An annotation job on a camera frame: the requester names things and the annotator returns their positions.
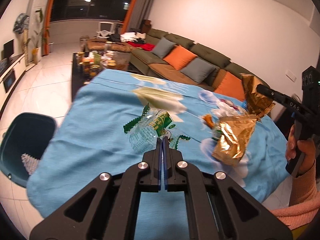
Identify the gold foil wrapper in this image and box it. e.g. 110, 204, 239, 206
241, 73, 275, 120

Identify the green clear snack wrapper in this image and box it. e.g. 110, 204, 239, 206
123, 105, 190, 153

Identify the gold foil snack bag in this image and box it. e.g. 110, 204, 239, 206
212, 114, 257, 166

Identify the person's pink sleeve forearm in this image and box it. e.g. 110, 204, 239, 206
270, 162, 320, 230

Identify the teal plastic trash bin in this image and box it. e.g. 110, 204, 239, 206
1, 113, 57, 187

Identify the person's right hand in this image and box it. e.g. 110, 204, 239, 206
285, 125, 316, 176

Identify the orange cushion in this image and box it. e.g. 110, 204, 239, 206
163, 45, 197, 70
214, 72, 245, 101

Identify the blue floral tablecloth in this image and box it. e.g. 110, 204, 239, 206
26, 68, 290, 240

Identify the grey-blue cushion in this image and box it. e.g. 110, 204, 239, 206
151, 37, 176, 59
180, 57, 217, 84

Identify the brown sofa blanket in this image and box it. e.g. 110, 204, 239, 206
148, 63, 198, 86

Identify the olive green sofa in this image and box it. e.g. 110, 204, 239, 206
130, 29, 251, 101

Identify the glass jar gold lid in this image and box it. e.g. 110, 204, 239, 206
89, 64, 101, 78

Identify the black coffee table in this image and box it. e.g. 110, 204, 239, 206
71, 52, 106, 100

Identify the white office chair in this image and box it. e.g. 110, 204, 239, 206
97, 22, 116, 38

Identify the orange grey curtain right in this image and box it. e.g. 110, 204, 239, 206
121, 0, 154, 34

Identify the orange curtain left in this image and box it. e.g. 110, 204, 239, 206
42, 0, 54, 56

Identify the tall green potted plant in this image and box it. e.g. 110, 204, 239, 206
27, 8, 44, 64

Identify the white black TV cabinet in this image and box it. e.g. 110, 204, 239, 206
0, 54, 26, 116

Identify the black monitor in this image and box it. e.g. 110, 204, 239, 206
3, 40, 14, 59

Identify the white standing air conditioner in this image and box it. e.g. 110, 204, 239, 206
27, 0, 48, 63

